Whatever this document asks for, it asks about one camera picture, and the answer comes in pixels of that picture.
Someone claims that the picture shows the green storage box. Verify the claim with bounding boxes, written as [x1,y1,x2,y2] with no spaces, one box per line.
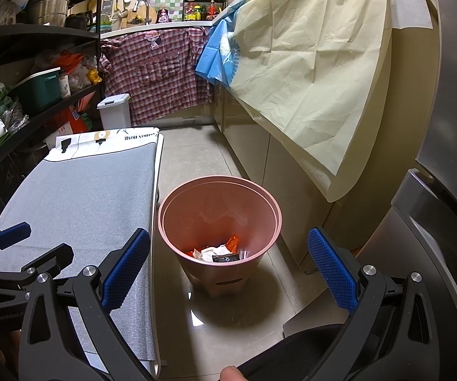
[12,67,62,114]

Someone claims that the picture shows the grey ironing board table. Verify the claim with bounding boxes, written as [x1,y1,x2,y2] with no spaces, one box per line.
[0,143,161,362]

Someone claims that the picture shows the white pedal bin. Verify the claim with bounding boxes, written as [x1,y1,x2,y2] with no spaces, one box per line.
[97,93,132,130]

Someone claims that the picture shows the metal pot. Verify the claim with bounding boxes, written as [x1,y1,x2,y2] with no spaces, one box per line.
[26,0,72,24]

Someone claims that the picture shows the spice rack with bottles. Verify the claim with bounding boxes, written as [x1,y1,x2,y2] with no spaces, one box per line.
[183,0,226,21]

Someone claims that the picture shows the red plaid shirt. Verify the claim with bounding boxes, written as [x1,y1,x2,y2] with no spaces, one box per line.
[99,26,215,125]

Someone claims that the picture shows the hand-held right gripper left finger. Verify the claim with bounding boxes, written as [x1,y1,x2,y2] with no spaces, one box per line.
[19,228,161,381]

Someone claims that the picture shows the white jar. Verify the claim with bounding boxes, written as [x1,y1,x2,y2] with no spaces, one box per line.
[58,72,72,98]

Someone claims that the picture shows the black shelf rack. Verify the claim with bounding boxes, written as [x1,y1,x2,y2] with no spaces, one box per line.
[0,0,108,215]

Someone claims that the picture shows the blue cloth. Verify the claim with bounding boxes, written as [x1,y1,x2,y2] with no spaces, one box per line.
[194,8,239,86]

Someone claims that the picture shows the orange plastic bag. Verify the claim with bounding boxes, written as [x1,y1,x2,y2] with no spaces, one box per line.
[54,52,86,72]

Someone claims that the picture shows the silver refrigerator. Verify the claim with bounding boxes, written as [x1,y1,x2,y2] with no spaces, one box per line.
[356,0,457,381]

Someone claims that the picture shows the person's right hand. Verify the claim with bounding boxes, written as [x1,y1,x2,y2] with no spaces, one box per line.
[220,367,249,381]

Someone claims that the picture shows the white printed paper bag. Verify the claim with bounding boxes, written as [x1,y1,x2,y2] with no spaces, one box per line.
[45,127,161,161]

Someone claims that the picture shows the red carton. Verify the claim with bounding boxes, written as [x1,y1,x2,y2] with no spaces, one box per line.
[58,93,96,136]

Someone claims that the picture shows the pink plastic bin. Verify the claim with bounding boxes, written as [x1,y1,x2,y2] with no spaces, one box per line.
[158,175,283,300]

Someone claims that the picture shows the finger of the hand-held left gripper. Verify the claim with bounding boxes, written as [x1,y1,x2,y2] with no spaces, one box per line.
[0,244,74,283]
[0,222,31,263]

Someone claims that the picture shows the metal faucet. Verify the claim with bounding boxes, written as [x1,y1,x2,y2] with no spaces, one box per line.
[133,0,152,22]

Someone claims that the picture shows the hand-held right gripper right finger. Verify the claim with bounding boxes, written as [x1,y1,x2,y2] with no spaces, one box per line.
[307,226,447,381]

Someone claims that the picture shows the white green tissue packet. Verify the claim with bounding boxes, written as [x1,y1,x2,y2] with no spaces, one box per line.
[197,245,229,263]

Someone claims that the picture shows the cream cloth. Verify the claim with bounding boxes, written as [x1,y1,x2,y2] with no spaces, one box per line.
[213,0,392,203]

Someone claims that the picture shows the person's left hand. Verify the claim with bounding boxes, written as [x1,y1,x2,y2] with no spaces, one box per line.
[0,326,21,370]

